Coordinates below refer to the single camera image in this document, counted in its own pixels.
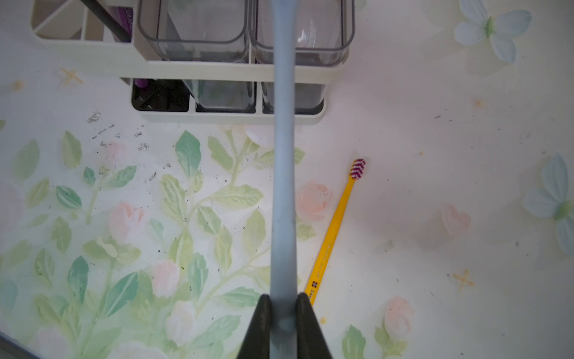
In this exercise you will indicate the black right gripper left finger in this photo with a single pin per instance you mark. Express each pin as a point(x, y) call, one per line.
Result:
point(256, 344)

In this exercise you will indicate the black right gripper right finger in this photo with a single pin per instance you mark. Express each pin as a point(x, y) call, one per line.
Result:
point(310, 339)

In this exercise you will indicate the light blue toothbrush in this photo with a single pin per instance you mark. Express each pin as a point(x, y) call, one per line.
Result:
point(283, 288)

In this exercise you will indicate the yellow toothbrush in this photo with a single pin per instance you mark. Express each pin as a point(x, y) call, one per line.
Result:
point(321, 262)

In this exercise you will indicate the white clear toothbrush holder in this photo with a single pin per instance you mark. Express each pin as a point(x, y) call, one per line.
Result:
point(207, 62)

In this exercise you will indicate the black toothbrush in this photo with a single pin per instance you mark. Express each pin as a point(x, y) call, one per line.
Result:
point(107, 19)

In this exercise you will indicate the purple toothbrush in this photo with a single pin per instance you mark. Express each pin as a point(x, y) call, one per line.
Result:
point(126, 20)

